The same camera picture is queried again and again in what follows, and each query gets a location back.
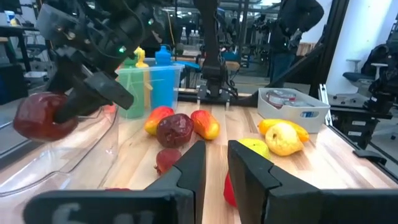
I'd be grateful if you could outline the red apple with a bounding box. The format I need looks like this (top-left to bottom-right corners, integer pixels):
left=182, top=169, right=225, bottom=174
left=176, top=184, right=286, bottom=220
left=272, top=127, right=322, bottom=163
left=223, top=170, right=239, bottom=208

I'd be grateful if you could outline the green squeeze bottle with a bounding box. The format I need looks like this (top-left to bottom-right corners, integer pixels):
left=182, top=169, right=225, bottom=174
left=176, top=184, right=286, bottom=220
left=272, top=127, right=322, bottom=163
left=119, top=55, right=147, bottom=119

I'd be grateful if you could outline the clear shallow plastic bin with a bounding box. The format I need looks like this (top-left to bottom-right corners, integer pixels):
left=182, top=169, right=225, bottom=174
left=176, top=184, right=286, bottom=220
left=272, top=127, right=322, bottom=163
left=0, top=101, right=121, bottom=197

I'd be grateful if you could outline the yellow pear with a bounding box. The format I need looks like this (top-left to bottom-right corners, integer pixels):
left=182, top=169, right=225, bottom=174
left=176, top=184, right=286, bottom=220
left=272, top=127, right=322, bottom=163
left=264, top=121, right=305, bottom=157

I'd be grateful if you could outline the black backpack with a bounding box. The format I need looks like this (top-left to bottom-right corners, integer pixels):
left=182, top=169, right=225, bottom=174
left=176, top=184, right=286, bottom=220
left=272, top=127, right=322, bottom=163
left=360, top=43, right=391, bottom=78

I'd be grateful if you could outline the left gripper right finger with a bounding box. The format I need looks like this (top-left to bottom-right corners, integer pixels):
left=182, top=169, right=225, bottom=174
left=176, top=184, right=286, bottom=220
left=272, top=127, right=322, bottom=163
left=228, top=139, right=322, bottom=224

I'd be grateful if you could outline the orange yellow mango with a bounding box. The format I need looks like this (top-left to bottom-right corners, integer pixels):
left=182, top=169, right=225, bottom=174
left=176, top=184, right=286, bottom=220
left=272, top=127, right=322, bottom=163
left=257, top=118, right=310, bottom=143

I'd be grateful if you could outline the office chair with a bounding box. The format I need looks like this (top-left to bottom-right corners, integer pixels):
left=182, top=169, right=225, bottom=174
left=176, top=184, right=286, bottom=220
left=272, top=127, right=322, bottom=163
left=341, top=58, right=390, bottom=86

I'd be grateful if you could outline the red yellow mango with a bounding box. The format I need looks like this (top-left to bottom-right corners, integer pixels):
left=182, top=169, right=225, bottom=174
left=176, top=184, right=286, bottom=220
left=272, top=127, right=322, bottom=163
left=143, top=105, right=175, bottom=136
left=190, top=109, right=221, bottom=141

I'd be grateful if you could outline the yellow squeeze bottle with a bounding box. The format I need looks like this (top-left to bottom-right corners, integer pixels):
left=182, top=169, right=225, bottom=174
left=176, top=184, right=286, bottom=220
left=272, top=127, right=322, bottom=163
left=134, top=46, right=154, bottom=110

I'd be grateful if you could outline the blue squeeze bottle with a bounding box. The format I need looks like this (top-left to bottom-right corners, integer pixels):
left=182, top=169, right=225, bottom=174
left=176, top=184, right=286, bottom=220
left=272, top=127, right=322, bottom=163
left=150, top=44, right=177, bottom=110

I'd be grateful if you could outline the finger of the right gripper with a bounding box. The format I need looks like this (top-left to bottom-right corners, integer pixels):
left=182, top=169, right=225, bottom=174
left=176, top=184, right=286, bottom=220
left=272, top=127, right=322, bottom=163
left=54, top=72, right=134, bottom=124
left=46, top=57, right=85, bottom=94

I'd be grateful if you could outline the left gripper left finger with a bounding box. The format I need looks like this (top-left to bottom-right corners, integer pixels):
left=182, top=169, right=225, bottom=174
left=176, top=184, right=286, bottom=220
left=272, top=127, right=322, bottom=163
left=146, top=140, right=207, bottom=224

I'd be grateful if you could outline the orange squeeze bottle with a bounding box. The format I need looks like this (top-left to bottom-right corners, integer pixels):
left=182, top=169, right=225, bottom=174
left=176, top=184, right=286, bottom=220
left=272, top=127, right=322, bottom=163
left=104, top=103, right=119, bottom=116

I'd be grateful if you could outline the dark red wrinkled fruit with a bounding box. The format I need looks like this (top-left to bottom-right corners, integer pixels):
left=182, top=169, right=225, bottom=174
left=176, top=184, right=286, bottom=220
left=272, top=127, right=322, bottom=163
left=155, top=113, right=195, bottom=149
left=12, top=91, right=79, bottom=142

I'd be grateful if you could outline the grey plastic bin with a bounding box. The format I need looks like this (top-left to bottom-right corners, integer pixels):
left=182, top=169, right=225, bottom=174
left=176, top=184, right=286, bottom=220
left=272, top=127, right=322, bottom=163
left=257, top=87, right=331, bottom=134

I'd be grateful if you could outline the clear tall plastic bin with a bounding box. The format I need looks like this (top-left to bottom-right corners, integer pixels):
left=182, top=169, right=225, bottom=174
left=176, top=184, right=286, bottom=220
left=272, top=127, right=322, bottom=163
left=116, top=57, right=186, bottom=119

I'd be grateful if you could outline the small dark red beet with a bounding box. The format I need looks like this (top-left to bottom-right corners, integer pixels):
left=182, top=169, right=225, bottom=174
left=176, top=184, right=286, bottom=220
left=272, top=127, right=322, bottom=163
left=154, top=147, right=183, bottom=176

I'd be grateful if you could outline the green apple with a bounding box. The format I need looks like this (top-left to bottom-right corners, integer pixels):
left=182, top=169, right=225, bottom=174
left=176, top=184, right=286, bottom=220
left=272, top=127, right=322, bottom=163
left=237, top=138, right=272, bottom=160

